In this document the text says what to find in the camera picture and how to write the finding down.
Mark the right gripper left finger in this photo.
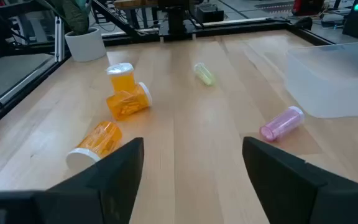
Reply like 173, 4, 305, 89
0, 137, 145, 224

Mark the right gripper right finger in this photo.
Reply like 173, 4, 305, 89
242, 136, 358, 224

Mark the orange pill bottle white cap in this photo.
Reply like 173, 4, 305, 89
65, 120, 123, 172
106, 82, 153, 121
106, 62, 136, 94

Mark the small pink pill vial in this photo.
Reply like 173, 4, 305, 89
259, 105, 305, 143

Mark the small yellow-green pill vial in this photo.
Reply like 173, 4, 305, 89
193, 62, 216, 86

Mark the clear plastic bin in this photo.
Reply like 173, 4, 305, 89
284, 40, 358, 119

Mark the teal pinwheel toy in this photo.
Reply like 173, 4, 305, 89
44, 0, 108, 63

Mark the black rounded object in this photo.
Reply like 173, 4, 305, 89
293, 16, 314, 31

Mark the red machine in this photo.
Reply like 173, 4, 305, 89
291, 0, 326, 16

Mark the black equipment stand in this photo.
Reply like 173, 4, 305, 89
0, 0, 56, 59

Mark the black equipment box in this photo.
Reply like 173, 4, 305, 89
196, 4, 225, 23

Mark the silver aluminium post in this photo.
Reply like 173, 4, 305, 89
54, 16, 66, 62

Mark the black aluminium table frame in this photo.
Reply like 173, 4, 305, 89
0, 0, 335, 138

